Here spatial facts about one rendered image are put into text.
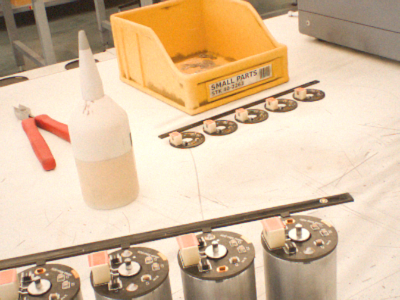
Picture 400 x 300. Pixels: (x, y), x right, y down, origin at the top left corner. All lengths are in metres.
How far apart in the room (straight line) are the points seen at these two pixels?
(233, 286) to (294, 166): 0.19
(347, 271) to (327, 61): 0.30
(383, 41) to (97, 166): 0.29
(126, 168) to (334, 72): 0.24
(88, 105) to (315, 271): 0.18
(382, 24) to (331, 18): 0.06
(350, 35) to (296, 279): 0.39
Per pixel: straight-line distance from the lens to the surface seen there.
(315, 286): 0.20
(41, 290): 0.20
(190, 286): 0.20
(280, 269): 0.20
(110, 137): 0.33
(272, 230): 0.20
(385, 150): 0.40
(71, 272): 0.20
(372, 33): 0.55
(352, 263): 0.30
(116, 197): 0.35
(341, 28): 0.57
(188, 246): 0.19
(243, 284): 0.19
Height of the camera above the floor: 0.93
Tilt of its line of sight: 26 degrees down
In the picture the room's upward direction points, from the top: 6 degrees counter-clockwise
